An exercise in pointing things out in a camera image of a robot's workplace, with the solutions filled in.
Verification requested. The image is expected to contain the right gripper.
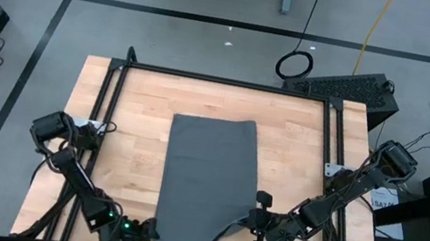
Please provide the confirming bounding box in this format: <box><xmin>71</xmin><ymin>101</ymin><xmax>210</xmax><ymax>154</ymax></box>
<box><xmin>245</xmin><ymin>189</ymin><xmax>305</xmax><ymax>241</ymax></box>

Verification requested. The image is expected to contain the black aluminium table frame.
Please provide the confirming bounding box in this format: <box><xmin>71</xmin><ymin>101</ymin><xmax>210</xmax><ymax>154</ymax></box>
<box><xmin>16</xmin><ymin>32</ymin><xmax>413</xmax><ymax>241</ymax></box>

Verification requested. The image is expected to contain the black desk base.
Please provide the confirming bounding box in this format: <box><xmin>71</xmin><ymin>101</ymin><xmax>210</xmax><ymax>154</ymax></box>
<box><xmin>371</xmin><ymin>154</ymin><xmax>430</xmax><ymax>238</ymax></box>

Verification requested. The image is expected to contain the black hanging cable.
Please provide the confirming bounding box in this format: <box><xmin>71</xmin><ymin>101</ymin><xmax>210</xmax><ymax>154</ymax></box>
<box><xmin>274</xmin><ymin>0</ymin><xmax>326</xmax><ymax>85</ymax></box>

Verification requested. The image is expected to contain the white paper sheet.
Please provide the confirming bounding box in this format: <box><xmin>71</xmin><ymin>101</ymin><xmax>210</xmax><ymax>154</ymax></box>
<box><xmin>363</xmin><ymin>185</ymin><xmax>413</xmax><ymax>241</ymax></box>

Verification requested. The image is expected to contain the dark grey towel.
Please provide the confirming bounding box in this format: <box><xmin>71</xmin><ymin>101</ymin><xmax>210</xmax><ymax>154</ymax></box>
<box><xmin>150</xmin><ymin>107</ymin><xmax>273</xmax><ymax>241</ymax></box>

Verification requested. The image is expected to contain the yellow hanging cable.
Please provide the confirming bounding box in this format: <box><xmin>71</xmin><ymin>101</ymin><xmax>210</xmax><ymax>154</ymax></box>
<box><xmin>350</xmin><ymin>0</ymin><xmax>397</xmax><ymax>81</ymax></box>

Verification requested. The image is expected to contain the black perforated computer case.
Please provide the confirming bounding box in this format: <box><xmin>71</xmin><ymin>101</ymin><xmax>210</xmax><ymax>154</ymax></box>
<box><xmin>277</xmin><ymin>56</ymin><xmax>406</xmax><ymax>135</ymax></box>

